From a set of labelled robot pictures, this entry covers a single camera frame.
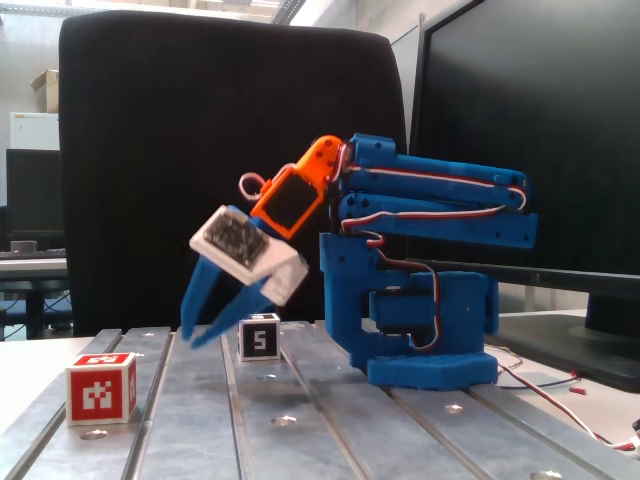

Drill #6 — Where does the white cabinet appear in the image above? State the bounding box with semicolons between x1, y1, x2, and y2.
9;112;61;151

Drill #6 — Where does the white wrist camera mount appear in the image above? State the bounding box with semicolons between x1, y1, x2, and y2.
188;203;310;307

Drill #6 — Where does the red white black servo cable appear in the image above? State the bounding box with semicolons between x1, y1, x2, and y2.
342;144;532;212
338;203;512;237
366;231;445;352
238;171;275;200

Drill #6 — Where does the red cube with white marker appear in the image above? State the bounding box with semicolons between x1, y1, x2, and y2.
64;352;139;426

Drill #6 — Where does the red white base wire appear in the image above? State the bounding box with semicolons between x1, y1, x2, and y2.
487;344;640;451

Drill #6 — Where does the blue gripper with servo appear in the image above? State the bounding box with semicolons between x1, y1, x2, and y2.
178;214;290;350

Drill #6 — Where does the small black background monitor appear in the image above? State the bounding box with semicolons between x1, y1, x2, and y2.
5;148;65;239

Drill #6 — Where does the grey office desk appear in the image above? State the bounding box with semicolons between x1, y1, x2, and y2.
0;257;69;297

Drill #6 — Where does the black Dell monitor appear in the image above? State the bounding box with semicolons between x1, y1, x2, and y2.
405;0;640;394

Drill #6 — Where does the black keyboard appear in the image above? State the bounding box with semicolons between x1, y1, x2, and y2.
0;248;68;260

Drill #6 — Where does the brown cardboard box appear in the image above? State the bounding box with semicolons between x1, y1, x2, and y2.
29;68;61;114

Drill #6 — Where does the slotted aluminium plate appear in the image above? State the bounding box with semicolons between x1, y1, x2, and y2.
0;319;640;480

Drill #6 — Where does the black cube with white marker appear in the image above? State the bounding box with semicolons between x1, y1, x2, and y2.
237;313;281;362

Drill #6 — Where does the black office chair back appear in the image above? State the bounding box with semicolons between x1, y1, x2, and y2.
58;10;407;337

